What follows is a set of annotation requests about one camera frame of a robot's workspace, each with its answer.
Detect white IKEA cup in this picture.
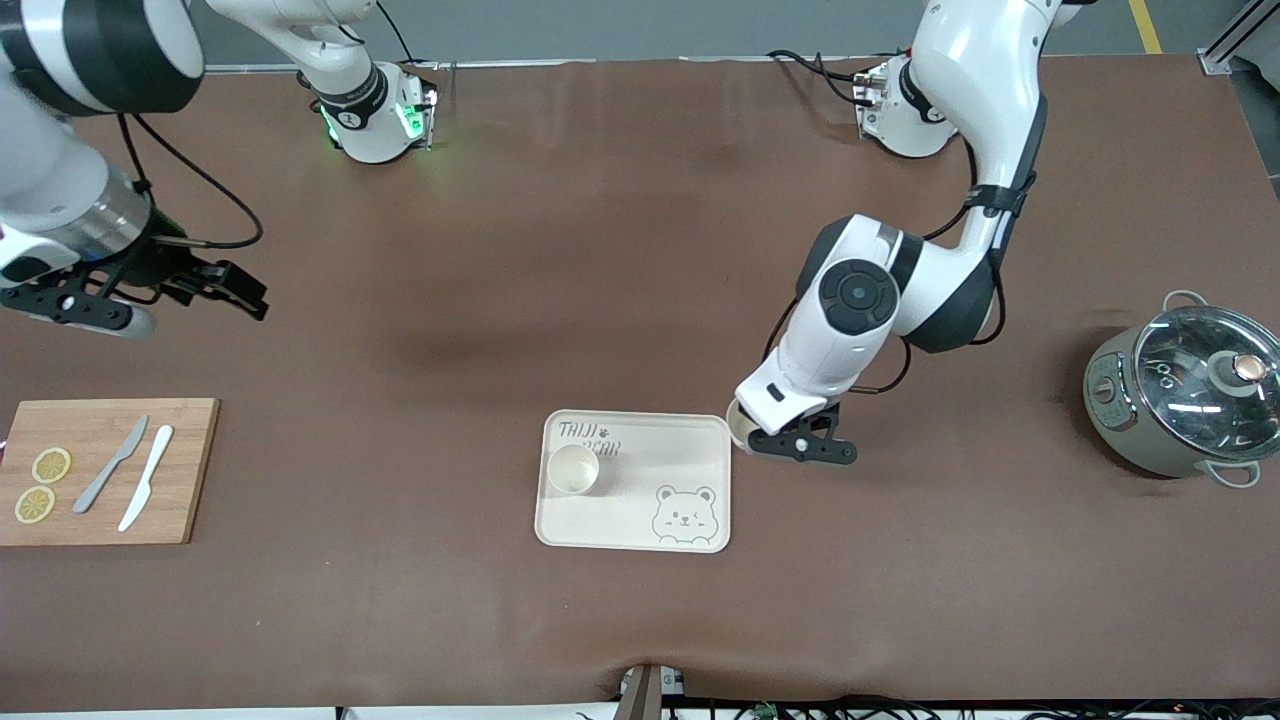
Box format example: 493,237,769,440
726,398,766,453
546,443,601,497

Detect cream tray with bear print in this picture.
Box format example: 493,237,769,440
534,409,733,554

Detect grey plastic knife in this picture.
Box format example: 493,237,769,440
72,415,150,515

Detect white plastic knife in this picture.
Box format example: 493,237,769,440
117,425,175,533

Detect brown table cover mat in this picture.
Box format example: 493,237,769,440
0,55,1280,713

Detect bamboo cutting board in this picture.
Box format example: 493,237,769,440
0,398,221,547

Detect grey-green electric cooking pot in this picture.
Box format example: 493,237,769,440
1083,290,1280,489

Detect glass pot lid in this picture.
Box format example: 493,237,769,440
1135,305,1280,463

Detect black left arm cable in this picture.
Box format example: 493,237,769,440
765,100,1047,397

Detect black right arm base cable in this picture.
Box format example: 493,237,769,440
375,0,421,67

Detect table edge clamp bracket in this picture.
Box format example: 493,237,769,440
618,663,689,720

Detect black left arm base cables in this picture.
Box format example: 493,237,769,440
766,48,873,107

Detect aluminium frame profile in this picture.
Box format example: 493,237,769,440
1198,0,1280,77

